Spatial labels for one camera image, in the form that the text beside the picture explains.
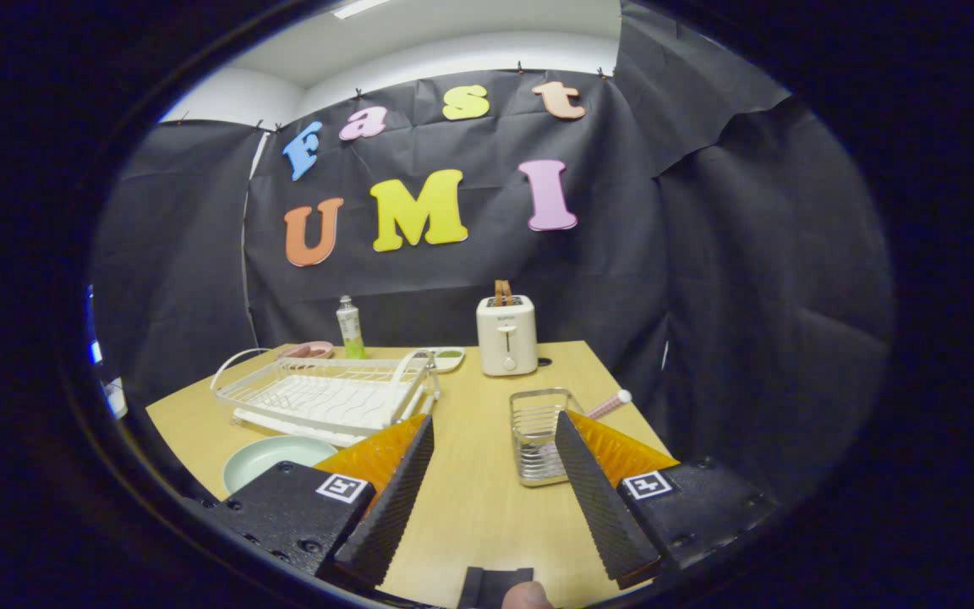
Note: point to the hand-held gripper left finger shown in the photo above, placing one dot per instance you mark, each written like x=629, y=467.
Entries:
x=390, y=516

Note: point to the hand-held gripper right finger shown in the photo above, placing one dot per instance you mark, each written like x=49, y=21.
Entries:
x=605, y=516

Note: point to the light green plate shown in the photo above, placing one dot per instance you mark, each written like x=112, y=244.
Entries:
x=271, y=457

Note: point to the pink oval plate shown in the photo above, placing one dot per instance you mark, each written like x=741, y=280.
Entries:
x=322, y=354

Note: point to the white divided bean tray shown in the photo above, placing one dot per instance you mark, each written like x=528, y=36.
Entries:
x=451, y=359

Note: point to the brown meat piece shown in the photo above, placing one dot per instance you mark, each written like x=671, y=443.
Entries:
x=299, y=349

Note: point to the plastic bottle green drink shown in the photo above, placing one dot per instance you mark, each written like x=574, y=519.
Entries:
x=350, y=330

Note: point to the white toaster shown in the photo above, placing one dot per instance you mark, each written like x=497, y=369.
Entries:
x=506, y=338

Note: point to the bread slice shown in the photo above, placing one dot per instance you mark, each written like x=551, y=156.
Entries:
x=502, y=292

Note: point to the black backdrop cloth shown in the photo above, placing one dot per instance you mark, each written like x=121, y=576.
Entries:
x=749, y=296

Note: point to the white monitor stand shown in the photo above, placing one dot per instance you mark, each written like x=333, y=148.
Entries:
x=117, y=397

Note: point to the computer monitor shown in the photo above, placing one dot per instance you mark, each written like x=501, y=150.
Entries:
x=95, y=351

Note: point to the ceiling light panel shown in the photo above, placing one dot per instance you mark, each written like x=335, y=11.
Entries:
x=360, y=7

